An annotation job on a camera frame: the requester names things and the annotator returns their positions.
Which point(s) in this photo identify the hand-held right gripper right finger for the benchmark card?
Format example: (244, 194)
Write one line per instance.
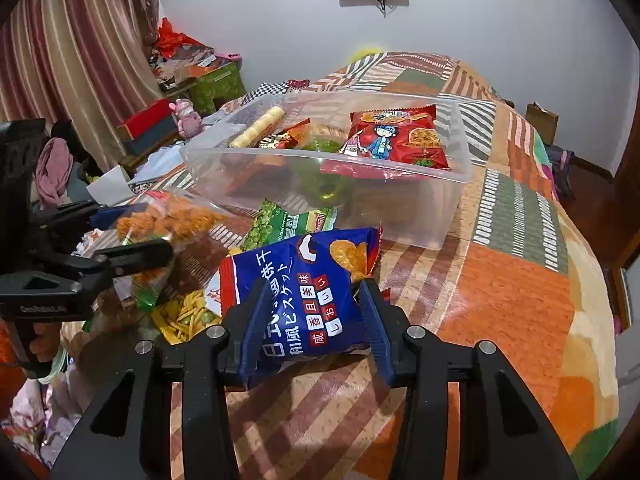
(375, 332)

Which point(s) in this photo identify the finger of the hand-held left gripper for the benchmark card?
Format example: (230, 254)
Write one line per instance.
(107, 216)
(130, 257)

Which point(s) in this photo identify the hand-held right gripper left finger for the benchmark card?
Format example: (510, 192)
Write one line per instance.
(252, 332)

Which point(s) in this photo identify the clear bag of orange balls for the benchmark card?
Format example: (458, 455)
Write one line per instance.
(165, 222)

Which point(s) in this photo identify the blue biscuit packet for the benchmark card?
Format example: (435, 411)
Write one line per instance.
(305, 300)

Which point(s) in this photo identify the clear plastic storage container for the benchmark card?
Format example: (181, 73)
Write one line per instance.
(400, 205)

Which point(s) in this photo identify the rice roll with purple label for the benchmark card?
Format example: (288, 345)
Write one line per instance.
(257, 127)

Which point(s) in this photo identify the large red snack packet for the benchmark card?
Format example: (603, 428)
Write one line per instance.
(282, 135)

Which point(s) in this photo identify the red cartoon snack packet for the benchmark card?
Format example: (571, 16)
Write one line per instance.
(395, 137)

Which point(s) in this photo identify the person's left hand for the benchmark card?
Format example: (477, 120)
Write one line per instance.
(44, 347)

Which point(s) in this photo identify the pink cloth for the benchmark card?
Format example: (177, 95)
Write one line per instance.
(54, 170)

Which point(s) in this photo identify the peanut bag with green label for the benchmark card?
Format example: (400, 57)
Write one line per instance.
(127, 310)

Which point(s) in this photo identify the clear bag of yellow strips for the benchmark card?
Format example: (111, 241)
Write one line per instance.
(187, 315)

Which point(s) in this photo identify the white cloth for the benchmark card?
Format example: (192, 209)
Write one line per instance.
(160, 162)

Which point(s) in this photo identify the grey flat box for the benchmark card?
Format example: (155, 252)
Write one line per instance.
(155, 140)

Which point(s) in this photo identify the red flat box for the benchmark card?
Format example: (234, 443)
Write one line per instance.
(147, 120)

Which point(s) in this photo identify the green pea packet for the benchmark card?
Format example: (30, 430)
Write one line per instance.
(280, 225)

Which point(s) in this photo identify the pink toy rabbit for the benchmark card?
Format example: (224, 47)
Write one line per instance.
(187, 117)

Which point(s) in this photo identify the striped brown curtain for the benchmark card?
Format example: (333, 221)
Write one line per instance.
(75, 40)

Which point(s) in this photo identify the green patterned box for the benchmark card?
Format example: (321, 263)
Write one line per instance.
(217, 87)

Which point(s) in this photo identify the red plastic bag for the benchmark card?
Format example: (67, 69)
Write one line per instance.
(172, 37)

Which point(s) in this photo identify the checked patchwork blanket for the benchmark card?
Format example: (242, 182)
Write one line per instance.
(270, 89)

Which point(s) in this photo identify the dark backpack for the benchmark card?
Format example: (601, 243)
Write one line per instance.
(560, 170)

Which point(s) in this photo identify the brown paper bag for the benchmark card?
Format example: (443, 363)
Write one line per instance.
(542, 122)

